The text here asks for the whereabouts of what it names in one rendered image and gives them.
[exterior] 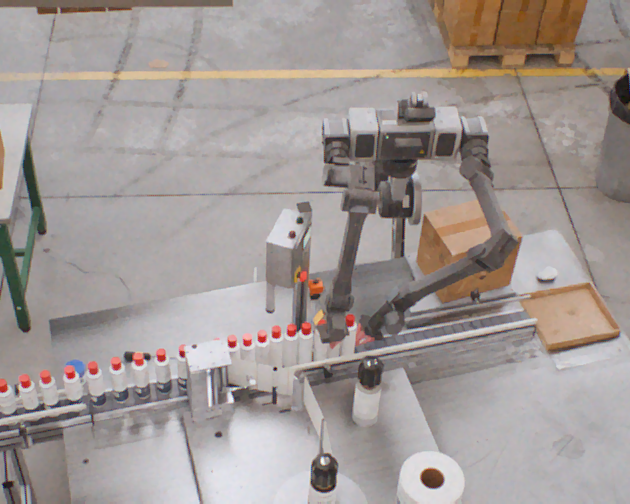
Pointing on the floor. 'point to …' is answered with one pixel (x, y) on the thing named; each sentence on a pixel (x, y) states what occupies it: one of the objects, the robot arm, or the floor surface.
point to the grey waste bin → (624, 161)
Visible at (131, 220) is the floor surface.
